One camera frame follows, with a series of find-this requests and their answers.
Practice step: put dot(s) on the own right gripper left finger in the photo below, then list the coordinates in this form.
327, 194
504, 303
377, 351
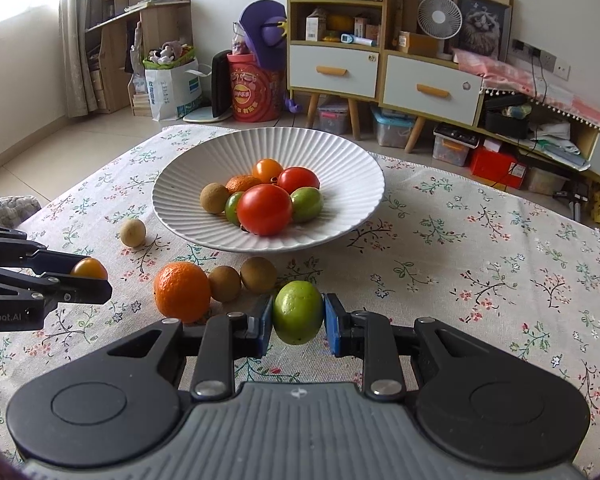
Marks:
123, 400

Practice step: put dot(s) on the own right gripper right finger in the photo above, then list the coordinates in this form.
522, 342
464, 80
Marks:
471, 399

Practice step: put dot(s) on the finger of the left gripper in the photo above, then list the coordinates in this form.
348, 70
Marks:
46, 261
72, 289

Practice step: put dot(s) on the yellow orange small tomato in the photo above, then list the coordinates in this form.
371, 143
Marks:
90, 268

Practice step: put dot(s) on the large orange mandarin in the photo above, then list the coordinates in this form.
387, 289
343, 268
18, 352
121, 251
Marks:
182, 290

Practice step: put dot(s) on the brown longan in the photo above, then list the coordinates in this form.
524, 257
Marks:
225, 284
259, 275
213, 198

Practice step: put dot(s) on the green tomato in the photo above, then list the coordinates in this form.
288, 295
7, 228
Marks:
230, 209
297, 312

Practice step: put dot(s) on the big red tomato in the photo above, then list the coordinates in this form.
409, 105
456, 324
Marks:
265, 210

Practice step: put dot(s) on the beige longan far left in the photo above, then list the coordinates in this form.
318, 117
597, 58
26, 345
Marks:
132, 233

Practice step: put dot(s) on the floral tablecloth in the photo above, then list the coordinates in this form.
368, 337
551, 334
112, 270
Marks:
503, 269

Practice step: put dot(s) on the small mandarin in plate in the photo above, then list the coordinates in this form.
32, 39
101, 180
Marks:
241, 183

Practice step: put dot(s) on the white paper shopping bag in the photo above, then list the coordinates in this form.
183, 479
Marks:
174, 81

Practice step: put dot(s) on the orange tomato in plate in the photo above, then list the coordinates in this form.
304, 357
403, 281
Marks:
267, 170

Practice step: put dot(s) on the red box on floor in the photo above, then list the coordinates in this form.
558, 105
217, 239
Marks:
497, 167

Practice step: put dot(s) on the grey curtain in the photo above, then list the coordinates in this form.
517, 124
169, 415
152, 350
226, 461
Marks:
79, 92

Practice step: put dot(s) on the white ribbed plate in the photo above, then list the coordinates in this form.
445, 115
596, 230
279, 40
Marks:
334, 187

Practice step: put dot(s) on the red printed bucket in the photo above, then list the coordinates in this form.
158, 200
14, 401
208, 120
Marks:
257, 93

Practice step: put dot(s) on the wooden bookshelf by window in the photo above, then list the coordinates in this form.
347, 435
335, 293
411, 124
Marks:
121, 36

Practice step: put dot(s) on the clear storage bin middle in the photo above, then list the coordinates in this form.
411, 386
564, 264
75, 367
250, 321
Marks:
392, 129

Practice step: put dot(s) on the clear storage bin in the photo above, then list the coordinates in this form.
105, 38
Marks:
392, 129
334, 116

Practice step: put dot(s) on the clear storage bin left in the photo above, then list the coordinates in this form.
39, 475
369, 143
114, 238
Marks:
334, 116

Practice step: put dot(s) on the purple plush toy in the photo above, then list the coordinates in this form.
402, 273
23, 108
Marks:
264, 23

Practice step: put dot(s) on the pink cloth on shelf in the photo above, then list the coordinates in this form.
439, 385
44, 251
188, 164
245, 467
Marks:
498, 75

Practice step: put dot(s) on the wooden cabinet white drawers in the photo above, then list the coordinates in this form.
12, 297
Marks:
435, 89

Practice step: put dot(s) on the white desk fan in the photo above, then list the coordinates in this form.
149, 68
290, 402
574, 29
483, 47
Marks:
439, 19

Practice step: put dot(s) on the framed cat picture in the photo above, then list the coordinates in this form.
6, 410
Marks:
486, 27

